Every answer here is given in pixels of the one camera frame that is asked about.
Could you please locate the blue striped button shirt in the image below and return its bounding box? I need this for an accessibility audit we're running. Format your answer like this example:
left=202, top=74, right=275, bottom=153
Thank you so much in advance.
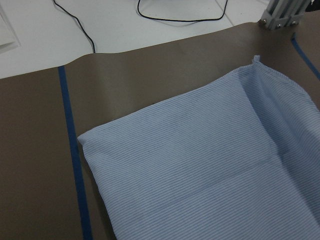
left=78, top=56, right=320, bottom=240

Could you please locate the looped black desk cable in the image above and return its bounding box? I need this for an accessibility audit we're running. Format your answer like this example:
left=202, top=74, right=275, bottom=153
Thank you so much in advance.
left=136, top=0, right=229, bottom=23

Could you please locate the thin black desk cable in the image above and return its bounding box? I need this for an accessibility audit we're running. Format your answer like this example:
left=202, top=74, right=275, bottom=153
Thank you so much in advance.
left=52, top=0, right=96, bottom=54

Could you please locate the aluminium frame post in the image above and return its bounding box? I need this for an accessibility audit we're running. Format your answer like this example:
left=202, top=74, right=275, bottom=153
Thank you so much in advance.
left=259, top=0, right=311, bottom=30

